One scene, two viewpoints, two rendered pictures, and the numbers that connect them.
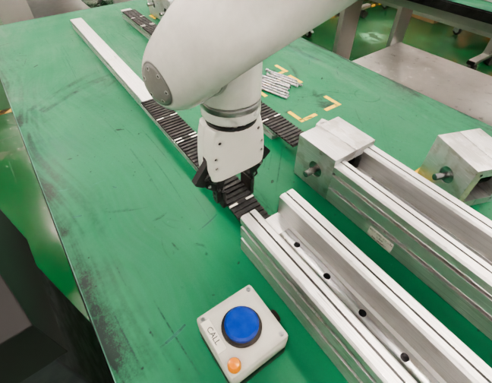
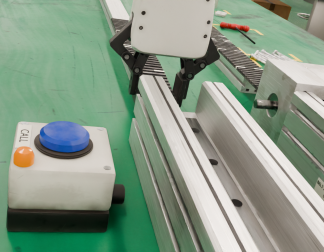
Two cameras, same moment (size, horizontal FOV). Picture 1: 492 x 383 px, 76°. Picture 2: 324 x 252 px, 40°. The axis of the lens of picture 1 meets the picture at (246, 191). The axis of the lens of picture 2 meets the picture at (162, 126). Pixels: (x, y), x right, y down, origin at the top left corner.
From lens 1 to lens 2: 0.29 m
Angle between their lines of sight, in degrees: 26
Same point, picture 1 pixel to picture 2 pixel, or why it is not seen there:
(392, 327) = (275, 241)
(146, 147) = (90, 50)
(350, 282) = (243, 183)
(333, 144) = (305, 75)
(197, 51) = not seen: outside the picture
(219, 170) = (143, 31)
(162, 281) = (14, 126)
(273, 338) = (93, 166)
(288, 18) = not seen: outside the picture
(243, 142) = (183, 6)
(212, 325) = (30, 130)
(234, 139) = not seen: outside the picture
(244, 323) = (67, 131)
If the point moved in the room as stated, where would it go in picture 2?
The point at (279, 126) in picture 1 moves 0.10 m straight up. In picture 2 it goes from (254, 76) to (271, 16)
